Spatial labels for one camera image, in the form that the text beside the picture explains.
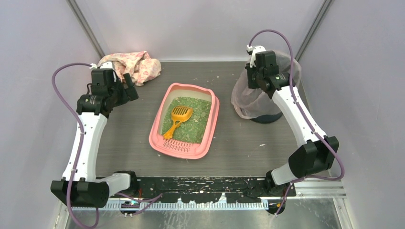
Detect orange litter scoop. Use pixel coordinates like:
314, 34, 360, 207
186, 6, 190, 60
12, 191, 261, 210
163, 105, 193, 140

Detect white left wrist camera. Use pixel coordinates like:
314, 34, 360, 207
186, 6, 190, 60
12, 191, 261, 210
100, 62, 115, 70

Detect aluminium front rail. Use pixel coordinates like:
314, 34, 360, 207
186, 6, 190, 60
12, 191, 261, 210
60, 177, 347, 229

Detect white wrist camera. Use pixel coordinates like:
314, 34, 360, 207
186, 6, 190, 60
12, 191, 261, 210
100, 62, 115, 70
246, 45, 266, 68

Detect pink floral cloth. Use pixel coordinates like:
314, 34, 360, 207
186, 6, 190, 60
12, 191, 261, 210
97, 51, 162, 86

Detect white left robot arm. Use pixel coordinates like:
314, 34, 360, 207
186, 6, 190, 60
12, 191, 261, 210
50, 68, 139, 208

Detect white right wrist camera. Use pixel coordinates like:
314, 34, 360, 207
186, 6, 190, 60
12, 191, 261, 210
246, 45, 266, 68

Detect pink plastic trash bag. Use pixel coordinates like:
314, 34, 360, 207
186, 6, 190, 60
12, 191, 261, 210
231, 51, 302, 120

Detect green cat litter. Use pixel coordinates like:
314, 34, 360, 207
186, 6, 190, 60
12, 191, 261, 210
161, 97, 212, 144

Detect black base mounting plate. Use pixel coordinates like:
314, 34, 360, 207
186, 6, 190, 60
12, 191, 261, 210
123, 177, 296, 204

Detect dark round trash bin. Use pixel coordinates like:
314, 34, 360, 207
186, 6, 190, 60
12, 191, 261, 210
250, 112, 283, 124

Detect pink litter box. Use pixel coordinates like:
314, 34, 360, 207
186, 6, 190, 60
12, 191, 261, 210
149, 83, 220, 159

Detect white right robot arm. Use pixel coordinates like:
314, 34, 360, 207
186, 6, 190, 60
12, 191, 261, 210
245, 47, 339, 193

